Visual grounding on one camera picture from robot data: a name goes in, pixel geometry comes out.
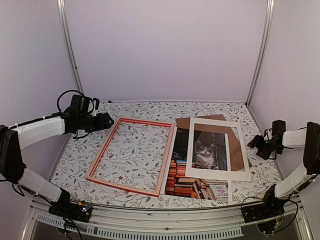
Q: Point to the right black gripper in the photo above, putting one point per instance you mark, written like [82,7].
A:
[256,142]

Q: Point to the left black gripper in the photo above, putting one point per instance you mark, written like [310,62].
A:
[101,125]

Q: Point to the red wooden picture frame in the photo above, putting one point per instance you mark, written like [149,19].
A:
[134,156]

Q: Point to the cat photo print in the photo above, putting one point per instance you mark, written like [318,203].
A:
[208,153]

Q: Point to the white mat board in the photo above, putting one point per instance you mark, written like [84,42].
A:
[225,175]

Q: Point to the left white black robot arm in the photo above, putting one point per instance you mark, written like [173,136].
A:
[81,114]

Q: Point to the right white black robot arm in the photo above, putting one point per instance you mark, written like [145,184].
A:
[306,140]

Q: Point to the brown cardboard backing board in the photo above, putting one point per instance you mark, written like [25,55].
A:
[235,150]

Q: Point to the floral patterned table cover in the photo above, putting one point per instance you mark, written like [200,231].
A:
[80,154]

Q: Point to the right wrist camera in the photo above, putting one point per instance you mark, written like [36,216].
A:
[268,134]

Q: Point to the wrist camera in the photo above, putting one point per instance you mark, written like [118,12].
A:
[93,106]
[268,134]

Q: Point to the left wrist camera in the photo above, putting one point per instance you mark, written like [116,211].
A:
[93,106]

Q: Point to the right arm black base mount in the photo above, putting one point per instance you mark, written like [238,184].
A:
[271,206]

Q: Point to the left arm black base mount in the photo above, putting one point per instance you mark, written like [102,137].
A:
[80,211]

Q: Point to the left aluminium corner post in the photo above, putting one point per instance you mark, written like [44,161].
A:
[62,12]

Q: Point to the aluminium corner post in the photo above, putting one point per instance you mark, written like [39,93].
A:
[62,12]
[270,4]

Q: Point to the right aluminium corner post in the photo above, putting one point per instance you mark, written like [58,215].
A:
[270,4]

